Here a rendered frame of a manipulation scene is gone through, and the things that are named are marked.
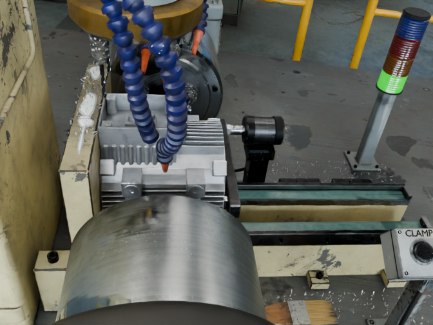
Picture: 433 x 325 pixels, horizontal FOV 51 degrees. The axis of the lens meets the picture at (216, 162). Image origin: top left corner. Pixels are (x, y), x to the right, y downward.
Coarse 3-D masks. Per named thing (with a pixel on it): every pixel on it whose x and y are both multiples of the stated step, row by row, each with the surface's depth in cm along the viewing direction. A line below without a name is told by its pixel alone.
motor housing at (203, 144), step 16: (192, 128) 76; (208, 128) 77; (192, 144) 74; (208, 144) 74; (192, 160) 74; (208, 160) 74; (224, 160) 75; (112, 176) 72; (144, 176) 72; (160, 176) 72; (176, 176) 73; (208, 176) 74; (112, 192) 72; (144, 192) 72; (160, 192) 73; (176, 192) 73; (208, 192) 74; (224, 192) 75
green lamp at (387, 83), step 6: (384, 72) 106; (384, 78) 106; (390, 78) 105; (396, 78) 104; (402, 78) 105; (378, 84) 109; (384, 84) 107; (390, 84) 106; (396, 84) 106; (402, 84) 106; (384, 90) 107; (390, 90) 107; (396, 90) 107
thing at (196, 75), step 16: (192, 32) 96; (112, 48) 100; (208, 48) 96; (112, 64) 90; (192, 64) 91; (208, 64) 91; (112, 80) 92; (144, 80) 92; (160, 80) 92; (192, 80) 93; (208, 80) 94; (192, 96) 92; (208, 96) 96; (192, 112) 98; (208, 112) 99
